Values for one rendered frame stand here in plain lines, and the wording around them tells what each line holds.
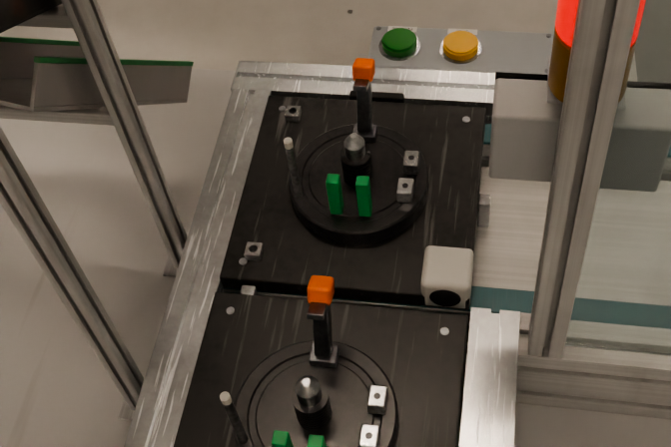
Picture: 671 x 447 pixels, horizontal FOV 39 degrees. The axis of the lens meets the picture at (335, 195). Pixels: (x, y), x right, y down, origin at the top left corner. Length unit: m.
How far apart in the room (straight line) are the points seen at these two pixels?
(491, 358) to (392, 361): 0.09
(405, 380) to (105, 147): 0.54
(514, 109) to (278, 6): 0.71
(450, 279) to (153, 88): 0.35
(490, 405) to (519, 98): 0.30
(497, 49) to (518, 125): 0.45
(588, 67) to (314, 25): 0.76
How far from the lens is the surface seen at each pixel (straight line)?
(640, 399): 0.93
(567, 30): 0.59
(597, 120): 0.60
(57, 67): 0.82
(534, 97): 0.66
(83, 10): 0.78
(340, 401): 0.81
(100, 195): 1.15
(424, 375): 0.84
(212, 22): 1.32
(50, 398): 1.03
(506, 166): 0.69
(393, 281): 0.89
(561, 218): 0.69
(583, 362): 0.87
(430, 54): 1.09
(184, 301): 0.92
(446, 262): 0.87
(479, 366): 0.86
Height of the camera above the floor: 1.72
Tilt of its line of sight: 53 degrees down
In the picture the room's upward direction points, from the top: 9 degrees counter-clockwise
